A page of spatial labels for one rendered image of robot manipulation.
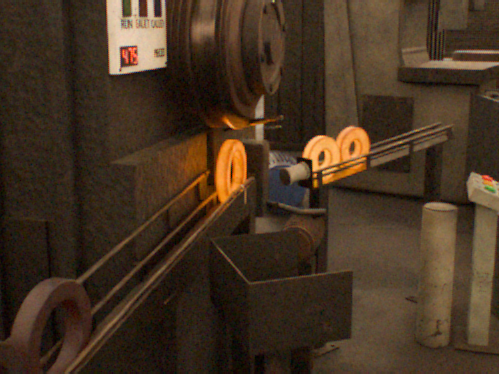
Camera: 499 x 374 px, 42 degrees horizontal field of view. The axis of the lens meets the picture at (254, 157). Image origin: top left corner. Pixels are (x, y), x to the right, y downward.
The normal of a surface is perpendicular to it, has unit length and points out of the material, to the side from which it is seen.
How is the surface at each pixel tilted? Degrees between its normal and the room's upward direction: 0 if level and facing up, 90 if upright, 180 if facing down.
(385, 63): 90
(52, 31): 90
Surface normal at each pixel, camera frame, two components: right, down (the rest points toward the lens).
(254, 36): -0.27, 0.10
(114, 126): 0.96, 0.06
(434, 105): -0.50, 0.18
